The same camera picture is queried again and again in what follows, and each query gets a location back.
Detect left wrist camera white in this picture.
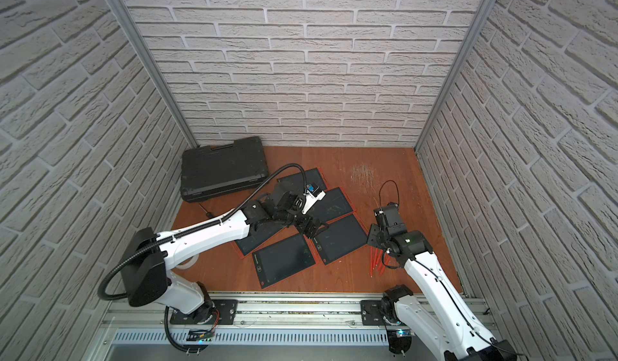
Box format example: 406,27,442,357
302,184,326,214

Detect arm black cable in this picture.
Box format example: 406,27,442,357
377,179,522,361
97,162,308,355

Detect writing tablet red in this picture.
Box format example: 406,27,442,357
277,168,328,191
233,222,285,258

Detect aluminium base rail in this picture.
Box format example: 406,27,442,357
85,292,417,360

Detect left writing tablet red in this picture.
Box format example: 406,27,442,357
233,222,285,258

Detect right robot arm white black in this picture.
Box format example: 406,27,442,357
368,203,521,360

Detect far writing tablet red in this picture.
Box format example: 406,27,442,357
277,168,328,191

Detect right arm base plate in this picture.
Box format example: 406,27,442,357
360,300,386,327

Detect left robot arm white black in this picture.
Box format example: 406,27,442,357
120,185,326,323

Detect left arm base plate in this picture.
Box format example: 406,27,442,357
170,299,238,326

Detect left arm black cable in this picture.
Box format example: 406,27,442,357
97,162,308,355

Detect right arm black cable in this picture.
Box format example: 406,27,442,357
377,179,522,361

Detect black screwdriver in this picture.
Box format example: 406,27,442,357
198,203,215,219

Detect white tape roll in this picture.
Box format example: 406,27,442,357
175,255,199,270

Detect black plastic tool case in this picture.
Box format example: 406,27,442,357
180,137,270,203

